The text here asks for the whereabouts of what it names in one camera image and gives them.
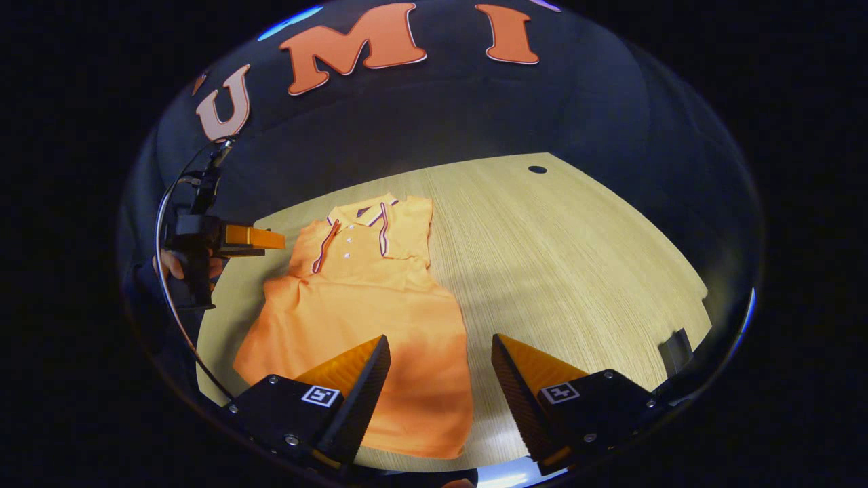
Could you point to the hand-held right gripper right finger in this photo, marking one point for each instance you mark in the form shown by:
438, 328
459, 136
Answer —
519, 400

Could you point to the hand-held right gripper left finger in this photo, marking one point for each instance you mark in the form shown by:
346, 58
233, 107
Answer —
359, 400

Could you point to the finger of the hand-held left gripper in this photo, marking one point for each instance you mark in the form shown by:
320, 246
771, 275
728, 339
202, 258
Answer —
254, 238

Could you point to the orange T-shirt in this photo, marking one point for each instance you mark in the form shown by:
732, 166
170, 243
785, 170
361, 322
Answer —
366, 318

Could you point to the dark grey block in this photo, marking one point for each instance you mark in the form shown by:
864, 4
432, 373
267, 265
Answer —
676, 352

